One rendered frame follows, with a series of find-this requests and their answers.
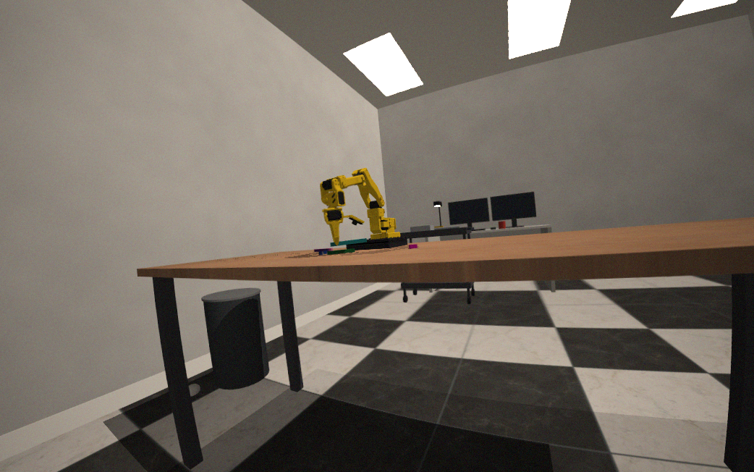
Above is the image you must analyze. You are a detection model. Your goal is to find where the turquoise rod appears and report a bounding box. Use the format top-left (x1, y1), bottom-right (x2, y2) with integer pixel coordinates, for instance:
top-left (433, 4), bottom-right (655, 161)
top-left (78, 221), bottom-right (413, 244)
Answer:
top-left (330, 238), bottom-right (367, 247)

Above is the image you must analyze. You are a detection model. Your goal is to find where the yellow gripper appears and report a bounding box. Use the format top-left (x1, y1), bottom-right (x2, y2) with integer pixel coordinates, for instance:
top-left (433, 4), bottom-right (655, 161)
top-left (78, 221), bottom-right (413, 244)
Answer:
top-left (322, 206), bottom-right (364, 245)

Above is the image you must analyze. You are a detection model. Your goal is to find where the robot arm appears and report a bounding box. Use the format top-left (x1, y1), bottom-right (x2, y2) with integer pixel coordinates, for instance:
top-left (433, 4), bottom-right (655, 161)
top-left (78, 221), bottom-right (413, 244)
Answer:
top-left (320, 168), bottom-right (400, 240)

